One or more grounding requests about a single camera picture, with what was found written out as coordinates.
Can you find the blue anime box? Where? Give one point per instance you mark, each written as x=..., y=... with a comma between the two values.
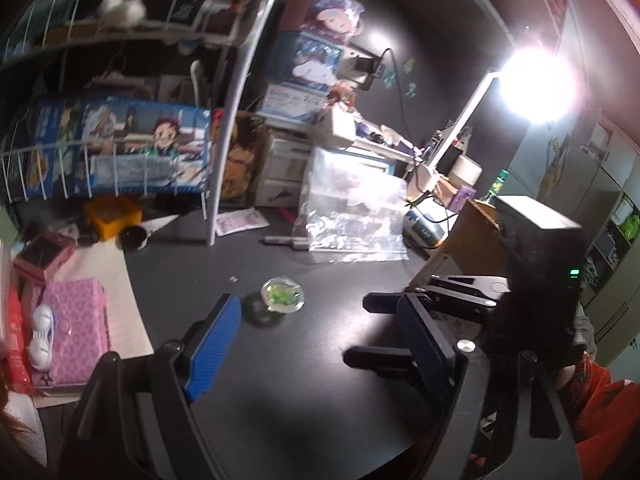
x=150, y=135

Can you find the red pen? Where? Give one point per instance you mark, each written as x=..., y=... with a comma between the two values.
x=289, y=215

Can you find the dark pen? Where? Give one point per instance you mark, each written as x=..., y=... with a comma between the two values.
x=287, y=241

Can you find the white lens case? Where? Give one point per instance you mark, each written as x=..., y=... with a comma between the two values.
x=42, y=335

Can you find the person's right forearm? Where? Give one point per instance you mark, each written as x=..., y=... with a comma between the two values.
x=610, y=400

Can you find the purple pack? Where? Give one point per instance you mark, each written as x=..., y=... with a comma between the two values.
x=463, y=197

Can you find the small figurine set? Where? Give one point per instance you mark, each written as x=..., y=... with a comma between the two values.
x=342, y=95

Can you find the cardboard box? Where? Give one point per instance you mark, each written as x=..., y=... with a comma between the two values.
x=470, y=230

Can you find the green bottle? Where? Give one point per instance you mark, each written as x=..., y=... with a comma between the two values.
x=500, y=181

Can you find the white paper sheet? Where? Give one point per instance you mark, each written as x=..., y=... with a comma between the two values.
x=129, y=310

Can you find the small blue device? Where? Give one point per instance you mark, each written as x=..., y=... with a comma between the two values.
x=425, y=228

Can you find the small pink box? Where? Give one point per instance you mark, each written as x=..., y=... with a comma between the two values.
x=44, y=260

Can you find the grey cabinet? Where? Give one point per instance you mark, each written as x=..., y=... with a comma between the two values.
x=600, y=220

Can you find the white pompom charm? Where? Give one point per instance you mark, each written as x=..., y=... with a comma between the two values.
x=122, y=10

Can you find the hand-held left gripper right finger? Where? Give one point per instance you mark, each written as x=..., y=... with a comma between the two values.
x=422, y=345

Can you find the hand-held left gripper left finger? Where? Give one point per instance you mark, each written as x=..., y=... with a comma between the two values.
x=215, y=340

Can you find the black round case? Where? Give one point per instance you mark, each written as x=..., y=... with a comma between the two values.
x=133, y=238

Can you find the small character sticker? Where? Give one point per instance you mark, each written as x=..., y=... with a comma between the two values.
x=411, y=91
x=391, y=79
x=409, y=64

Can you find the black charger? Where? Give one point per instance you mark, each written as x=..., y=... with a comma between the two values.
x=377, y=67

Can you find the blue character box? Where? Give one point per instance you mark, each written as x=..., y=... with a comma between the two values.
x=310, y=60

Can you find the white drawer unit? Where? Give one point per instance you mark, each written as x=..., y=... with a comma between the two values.
x=285, y=170

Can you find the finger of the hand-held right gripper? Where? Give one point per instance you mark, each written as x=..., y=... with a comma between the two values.
x=380, y=359
x=382, y=303

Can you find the red tube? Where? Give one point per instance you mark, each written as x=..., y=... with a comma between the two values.
x=16, y=340

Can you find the clear plastic zip bag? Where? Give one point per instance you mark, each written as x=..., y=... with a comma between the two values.
x=350, y=220

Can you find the wall power outlet panel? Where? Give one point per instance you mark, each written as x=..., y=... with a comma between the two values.
x=362, y=77

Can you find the pink patterned pouch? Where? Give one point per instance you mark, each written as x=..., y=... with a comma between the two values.
x=77, y=335

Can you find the person's hair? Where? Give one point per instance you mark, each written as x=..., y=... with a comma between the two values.
x=15, y=425

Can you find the orange box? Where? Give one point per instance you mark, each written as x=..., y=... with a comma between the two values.
x=112, y=216

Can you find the clear green jelly cup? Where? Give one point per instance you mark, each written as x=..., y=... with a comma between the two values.
x=282, y=295

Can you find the white labelled box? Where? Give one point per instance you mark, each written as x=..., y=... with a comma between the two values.
x=292, y=102

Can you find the clear snack jar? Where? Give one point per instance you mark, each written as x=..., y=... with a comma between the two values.
x=245, y=160

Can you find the flat white box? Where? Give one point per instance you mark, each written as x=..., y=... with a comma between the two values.
x=345, y=127

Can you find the white desk lamp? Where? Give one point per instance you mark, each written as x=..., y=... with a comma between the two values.
x=465, y=120

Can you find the pink sachet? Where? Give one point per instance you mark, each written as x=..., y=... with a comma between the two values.
x=241, y=221

